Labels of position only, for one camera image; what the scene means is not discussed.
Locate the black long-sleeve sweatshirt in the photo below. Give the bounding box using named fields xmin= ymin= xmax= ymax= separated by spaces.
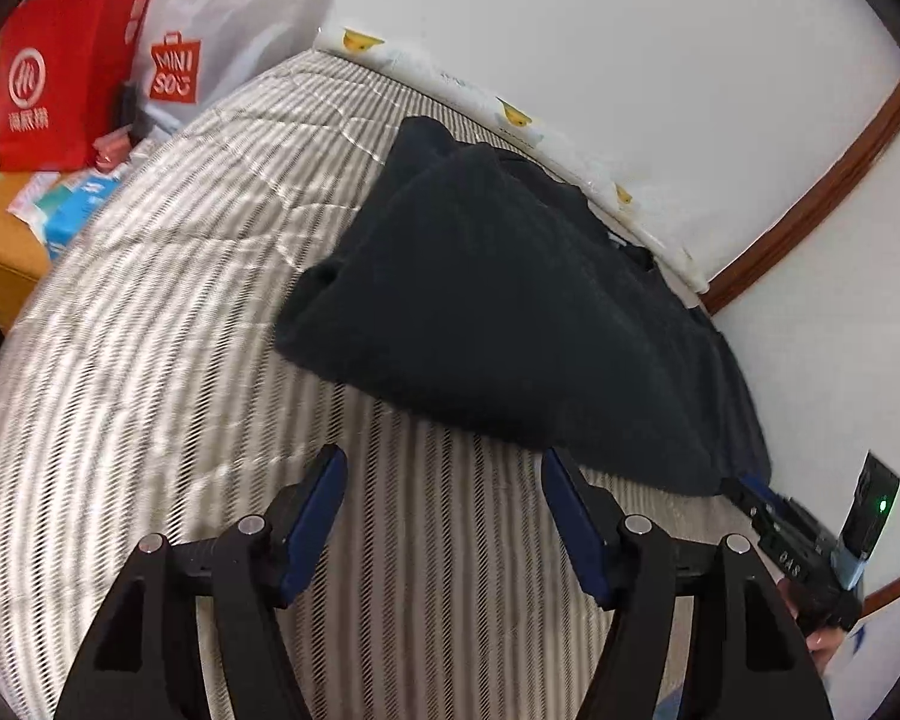
xmin=274 ymin=117 xmax=770 ymax=496

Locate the person's right hand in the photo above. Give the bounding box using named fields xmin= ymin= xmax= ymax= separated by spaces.
xmin=777 ymin=577 xmax=845 ymax=674

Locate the striped grey white quilt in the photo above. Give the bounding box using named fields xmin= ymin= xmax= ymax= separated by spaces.
xmin=0 ymin=47 xmax=790 ymax=720

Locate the wooden bedside table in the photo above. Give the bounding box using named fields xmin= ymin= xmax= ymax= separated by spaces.
xmin=0 ymin=172 xmax=50 ymax=333

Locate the blue white packet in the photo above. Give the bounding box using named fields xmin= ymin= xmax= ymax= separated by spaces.
xmin=43 ymin=171 xmax=121 ymax=260

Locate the white Miniso plastic bag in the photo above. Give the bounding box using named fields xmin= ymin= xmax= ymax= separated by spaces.
xmin=131 ymin=0 xmax=308 ymax=133

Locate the red paper shopping bag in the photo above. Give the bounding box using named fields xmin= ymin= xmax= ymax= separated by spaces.
xmin=0 ymin=0 xmax=149 ymax=172

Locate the brown wooden door frame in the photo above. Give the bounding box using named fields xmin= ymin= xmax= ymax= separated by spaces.
xmin=702 ymin=80 xmax=900 ymax=314

